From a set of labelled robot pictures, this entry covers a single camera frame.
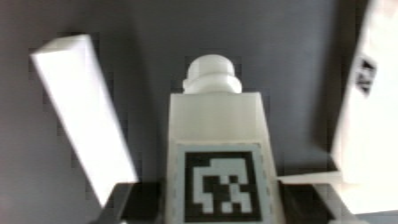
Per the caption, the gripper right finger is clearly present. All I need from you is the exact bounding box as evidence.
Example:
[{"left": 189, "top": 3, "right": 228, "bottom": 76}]
[{"left": 279, "top": 183, "right": 356, "bottom": 224}]

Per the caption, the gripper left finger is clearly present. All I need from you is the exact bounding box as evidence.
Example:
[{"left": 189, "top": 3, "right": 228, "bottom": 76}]
[{"left": 89, "top": 182, "right": 162, "bottom": 224}]

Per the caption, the white square table top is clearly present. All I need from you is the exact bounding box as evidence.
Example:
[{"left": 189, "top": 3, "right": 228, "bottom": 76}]
[{"left": 281, "top": 0, "right": 398, "bottom": 214}]

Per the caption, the white table leg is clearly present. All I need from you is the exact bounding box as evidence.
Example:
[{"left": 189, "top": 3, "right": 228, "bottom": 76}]
[{"left": 164, "top": 55, "right": 286, "bottom": 224}]

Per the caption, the white U-shaped obstacle fence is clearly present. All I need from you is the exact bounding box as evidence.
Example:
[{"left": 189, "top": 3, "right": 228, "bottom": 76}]
[{"left": 31, "top": 34, "right": 139, "bottom": 205}]

